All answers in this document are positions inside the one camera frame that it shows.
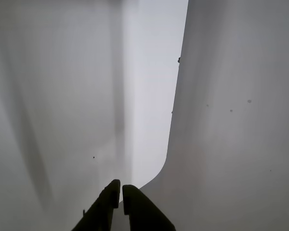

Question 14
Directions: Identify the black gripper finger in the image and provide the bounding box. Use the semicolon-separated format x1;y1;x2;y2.
122;184;177;231
73;179;121;231

